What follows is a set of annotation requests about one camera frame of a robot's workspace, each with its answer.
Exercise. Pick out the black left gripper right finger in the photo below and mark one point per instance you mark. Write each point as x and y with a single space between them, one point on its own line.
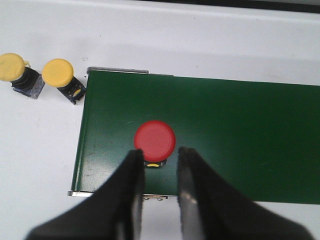
211 209

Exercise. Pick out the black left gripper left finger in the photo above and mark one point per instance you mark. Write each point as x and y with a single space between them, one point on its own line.
113 212

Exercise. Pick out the yellow mushroom push button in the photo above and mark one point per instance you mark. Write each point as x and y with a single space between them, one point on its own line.
24 80
59 73

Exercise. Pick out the green conveyor belt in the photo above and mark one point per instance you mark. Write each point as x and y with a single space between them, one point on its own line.
261 137

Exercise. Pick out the aluminium conveyor frame rail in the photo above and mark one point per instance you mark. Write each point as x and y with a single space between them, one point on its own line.
117 103

